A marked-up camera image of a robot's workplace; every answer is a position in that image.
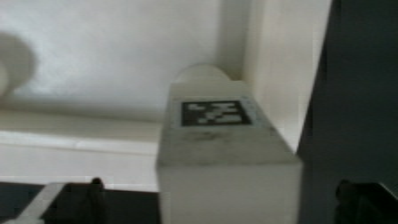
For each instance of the white square tabletop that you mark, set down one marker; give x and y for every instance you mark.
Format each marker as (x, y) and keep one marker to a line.
(93, 53)

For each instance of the white table leg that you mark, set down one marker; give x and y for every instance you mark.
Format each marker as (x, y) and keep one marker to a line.
(228, 169)

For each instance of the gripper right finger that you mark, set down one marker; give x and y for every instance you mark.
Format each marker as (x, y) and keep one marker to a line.
(366, 204)

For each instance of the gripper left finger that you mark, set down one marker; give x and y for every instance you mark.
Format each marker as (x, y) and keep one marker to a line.
(68, 204)

